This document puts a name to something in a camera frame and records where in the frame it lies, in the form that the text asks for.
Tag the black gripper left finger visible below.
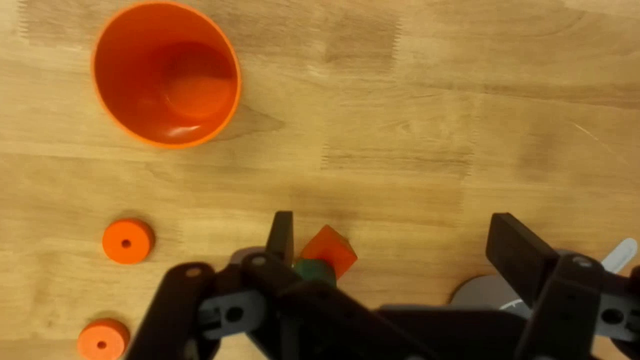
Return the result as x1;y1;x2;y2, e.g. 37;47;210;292
126;209;347;360

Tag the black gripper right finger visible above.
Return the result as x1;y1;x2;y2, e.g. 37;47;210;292
483;209;640;360

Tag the orange disc with hole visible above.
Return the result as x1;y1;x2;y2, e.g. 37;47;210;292
75;317;132;360
99;217;158;265

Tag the green block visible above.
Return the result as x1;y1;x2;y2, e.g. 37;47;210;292
290;258;337;286

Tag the red-orange cube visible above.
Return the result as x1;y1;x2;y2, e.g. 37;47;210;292
295;224;358;279

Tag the orange plastic cup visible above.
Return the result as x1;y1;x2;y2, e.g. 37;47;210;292
89;0;243;150

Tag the silver measuring cup white handle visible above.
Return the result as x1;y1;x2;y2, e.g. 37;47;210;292
448;236;640;315

